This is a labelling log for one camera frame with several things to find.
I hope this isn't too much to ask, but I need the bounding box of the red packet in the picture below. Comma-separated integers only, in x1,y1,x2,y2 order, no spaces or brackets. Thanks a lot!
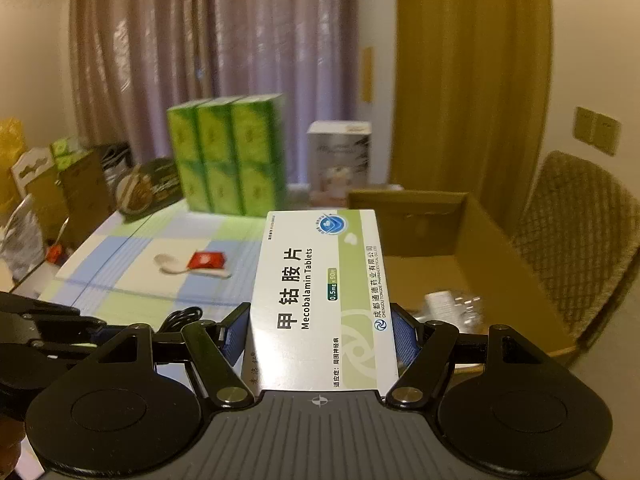
187,251,228,272

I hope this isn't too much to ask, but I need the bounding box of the pink sheer curtain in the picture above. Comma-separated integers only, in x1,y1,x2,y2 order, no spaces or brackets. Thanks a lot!
70,0,358,191

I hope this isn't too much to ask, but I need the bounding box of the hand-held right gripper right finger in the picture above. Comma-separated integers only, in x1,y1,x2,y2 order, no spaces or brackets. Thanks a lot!
385,302,558,408

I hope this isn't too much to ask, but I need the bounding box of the green tissue pack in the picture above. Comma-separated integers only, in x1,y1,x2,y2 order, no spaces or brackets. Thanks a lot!
50,136,83,171

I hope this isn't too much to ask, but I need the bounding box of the yellow curtain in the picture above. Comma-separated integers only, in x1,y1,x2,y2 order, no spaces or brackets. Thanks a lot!
395,0,553,196

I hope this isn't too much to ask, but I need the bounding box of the beige wall outlet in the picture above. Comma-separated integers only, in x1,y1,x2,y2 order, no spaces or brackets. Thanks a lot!
595,112,621,157
574,106,598,145

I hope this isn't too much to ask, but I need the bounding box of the woven brown chair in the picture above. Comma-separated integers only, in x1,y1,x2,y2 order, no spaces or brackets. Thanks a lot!
510,150,640,348

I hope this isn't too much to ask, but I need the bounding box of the dark green oval food bowl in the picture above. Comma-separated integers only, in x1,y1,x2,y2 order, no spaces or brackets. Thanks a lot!
114,157,183,223

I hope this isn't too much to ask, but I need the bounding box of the black cable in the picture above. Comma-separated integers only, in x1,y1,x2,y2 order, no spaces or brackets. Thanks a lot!
155,306,206,333

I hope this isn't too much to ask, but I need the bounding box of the white green medicine box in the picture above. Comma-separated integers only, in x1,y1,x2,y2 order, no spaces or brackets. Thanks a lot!
240,208,401,393

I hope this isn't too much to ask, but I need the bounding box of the clear plastic box white pad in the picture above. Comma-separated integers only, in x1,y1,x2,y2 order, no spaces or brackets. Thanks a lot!
424,290,486,322

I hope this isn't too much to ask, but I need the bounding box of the white spoon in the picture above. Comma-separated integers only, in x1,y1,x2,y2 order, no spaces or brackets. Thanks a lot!
154,252,233,279

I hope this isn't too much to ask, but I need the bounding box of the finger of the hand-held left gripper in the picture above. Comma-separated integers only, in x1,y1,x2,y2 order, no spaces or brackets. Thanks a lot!
27,316,132,348
0,291,83,318

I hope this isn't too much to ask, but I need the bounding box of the stack of green tissue packs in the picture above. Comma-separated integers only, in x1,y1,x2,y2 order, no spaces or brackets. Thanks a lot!
166,94,288,218

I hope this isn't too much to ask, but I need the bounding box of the stack of metal bowls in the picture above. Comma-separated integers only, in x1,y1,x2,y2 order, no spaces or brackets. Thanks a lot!
102,145,133,181

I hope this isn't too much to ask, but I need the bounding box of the white humidifier box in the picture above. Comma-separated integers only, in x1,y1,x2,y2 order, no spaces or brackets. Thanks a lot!
306,120,373,208

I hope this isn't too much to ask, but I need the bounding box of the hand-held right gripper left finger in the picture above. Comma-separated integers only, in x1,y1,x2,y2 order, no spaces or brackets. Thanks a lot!
82,302,256,408

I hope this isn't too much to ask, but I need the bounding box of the brown cardboard storage box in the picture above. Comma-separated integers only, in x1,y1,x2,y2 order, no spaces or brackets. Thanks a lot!
60,152,116,248

